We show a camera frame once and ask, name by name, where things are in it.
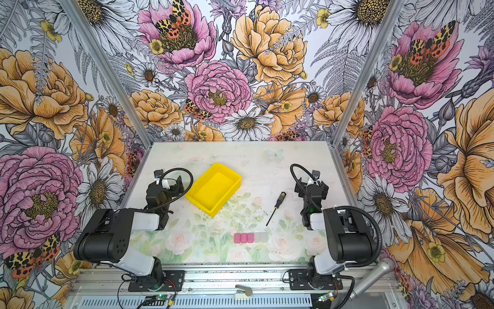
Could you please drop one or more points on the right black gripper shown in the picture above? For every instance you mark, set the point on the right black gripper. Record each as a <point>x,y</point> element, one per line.
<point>325,191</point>

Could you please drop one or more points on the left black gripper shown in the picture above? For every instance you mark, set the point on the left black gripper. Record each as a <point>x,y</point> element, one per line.
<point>173,188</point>

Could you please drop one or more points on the black yellow screwdriver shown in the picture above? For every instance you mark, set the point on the black yellow screwdriver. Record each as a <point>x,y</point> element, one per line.
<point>278,203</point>

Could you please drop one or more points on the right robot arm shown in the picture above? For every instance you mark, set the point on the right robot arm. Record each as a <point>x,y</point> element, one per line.
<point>353,236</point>

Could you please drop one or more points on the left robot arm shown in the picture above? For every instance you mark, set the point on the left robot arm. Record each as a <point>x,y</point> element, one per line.
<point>106,237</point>

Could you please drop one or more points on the yellow plastic bin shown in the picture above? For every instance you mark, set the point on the yellow plastic bin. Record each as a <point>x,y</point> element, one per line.
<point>214,188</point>

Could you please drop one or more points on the pink block row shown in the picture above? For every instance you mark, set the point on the pink block row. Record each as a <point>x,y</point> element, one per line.
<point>249,238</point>

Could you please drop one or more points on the silver microphone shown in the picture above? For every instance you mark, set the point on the silver microphone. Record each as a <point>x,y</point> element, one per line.
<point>384,267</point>

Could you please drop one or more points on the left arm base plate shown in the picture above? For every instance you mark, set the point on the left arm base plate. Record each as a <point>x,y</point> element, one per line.
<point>169,281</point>

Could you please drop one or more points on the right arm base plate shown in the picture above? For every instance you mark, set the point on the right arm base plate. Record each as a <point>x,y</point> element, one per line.
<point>303,279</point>

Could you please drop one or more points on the aluminium front rail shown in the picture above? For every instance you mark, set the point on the aluminium front rail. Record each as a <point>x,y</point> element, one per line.
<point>199,280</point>

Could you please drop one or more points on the white ventilated cable duct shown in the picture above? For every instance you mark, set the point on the white ventilated cable duct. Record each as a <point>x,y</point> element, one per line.
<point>200,301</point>

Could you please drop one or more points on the grey rail lever handle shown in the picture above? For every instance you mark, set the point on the grey rail lever handle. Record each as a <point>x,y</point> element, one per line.
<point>243,292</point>

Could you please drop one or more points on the right aluminium corner post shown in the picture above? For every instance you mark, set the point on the right aluminium corner post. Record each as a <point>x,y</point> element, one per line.
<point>375,52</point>

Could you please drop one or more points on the aluminium corner post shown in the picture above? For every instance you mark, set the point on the aluminium corner post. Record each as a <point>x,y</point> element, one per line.
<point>92,43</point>
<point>375,52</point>

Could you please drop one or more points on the left aluminium corner post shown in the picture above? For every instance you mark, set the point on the left aluminium corner post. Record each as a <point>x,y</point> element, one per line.
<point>92,43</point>

